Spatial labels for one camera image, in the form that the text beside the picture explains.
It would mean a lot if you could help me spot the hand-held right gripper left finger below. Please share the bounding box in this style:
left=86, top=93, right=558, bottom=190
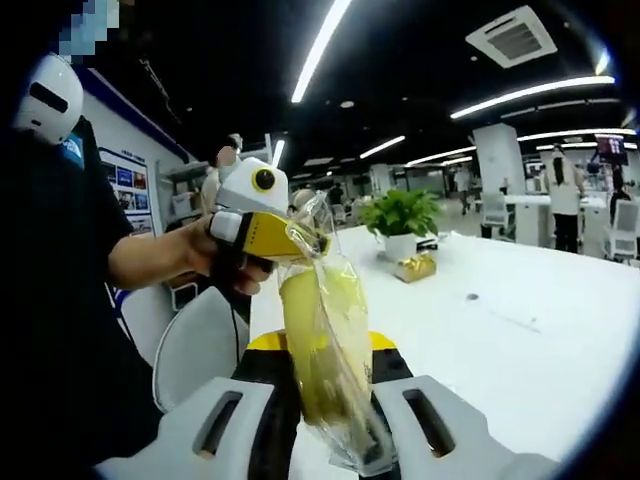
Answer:
left=93, top=328, right=307, bottom=480

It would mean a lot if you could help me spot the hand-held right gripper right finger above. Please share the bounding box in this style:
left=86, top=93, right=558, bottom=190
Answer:
left=349, top=328, right=560, bottom=480

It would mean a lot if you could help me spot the clear bag of round block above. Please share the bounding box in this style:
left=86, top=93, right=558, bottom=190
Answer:
left=273, top=191, right=397, bottom=475

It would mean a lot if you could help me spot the round yellow silicone block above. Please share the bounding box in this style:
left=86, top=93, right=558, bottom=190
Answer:
left=278, top=266, right=374, bottom=429

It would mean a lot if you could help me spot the person's left hand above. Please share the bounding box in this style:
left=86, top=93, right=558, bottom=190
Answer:
left=183, top=214, right=277, bottom=297

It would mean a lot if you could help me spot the grey office chair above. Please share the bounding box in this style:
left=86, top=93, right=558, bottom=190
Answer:
left=151, top=286, right=252, bottom=415

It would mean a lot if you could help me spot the green potted plant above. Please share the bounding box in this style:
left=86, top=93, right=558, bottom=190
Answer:
left=356, top=188, right=445, bottom=262

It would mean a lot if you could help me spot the flat empty clear plastic bag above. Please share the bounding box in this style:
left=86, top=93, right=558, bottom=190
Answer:
left=465, top=291, right=545, bottom=335

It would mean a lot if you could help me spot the gold tissue box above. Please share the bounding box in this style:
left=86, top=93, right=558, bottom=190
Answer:
left=393, top=251, right=439, bottom=285

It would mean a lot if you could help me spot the long ceiling light strip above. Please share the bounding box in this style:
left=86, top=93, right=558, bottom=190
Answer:
left=449, top=75, right=617, bottom=121
left=290, top=0, right=354, bottom=105

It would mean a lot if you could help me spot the operator person in black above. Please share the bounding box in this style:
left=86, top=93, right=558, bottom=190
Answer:
left=0, top=114, right=167, bottom=480

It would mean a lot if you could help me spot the white mesh office chair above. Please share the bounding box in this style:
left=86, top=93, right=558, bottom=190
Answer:
left=605, top=198, right=640, bottom=265
left=478, top=191, right=517, bottom=242

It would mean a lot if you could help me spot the white worn chest device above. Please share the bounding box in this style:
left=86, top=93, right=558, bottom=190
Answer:
left=11, top=51, right=86, bottom=147

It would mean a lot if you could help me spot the ceiling air conditioner vent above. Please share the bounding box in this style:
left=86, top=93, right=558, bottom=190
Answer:
left=464, top=4, right=559, bottom=70

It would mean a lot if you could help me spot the hanging display screen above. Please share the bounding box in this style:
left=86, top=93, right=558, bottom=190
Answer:
left=593, top=133, right=630, bottom=167

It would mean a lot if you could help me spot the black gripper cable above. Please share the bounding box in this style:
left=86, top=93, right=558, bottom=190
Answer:
left=225, top=293, right=243, bottom=362

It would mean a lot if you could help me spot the wall poster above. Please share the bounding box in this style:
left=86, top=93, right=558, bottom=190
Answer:
left=98, top=146, right=155, bottom=237

